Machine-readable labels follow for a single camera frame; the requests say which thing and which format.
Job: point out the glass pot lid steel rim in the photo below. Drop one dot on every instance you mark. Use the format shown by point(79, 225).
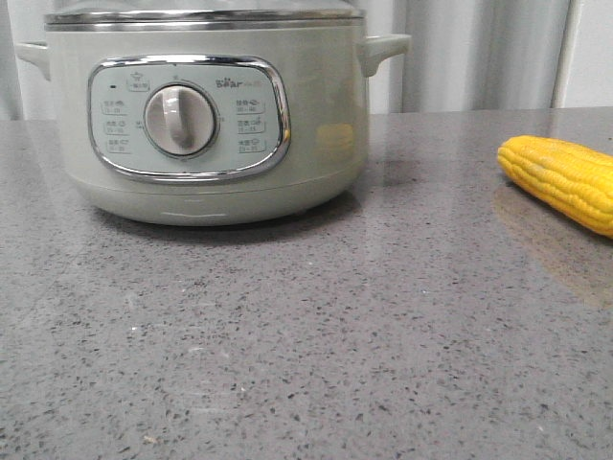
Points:
point(123, 12)

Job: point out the yellow corn cob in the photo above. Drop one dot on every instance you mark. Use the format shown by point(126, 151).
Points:
point(571, 178)

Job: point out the pale green electric cooking pot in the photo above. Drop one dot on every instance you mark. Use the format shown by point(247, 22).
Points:
point(210, 122)

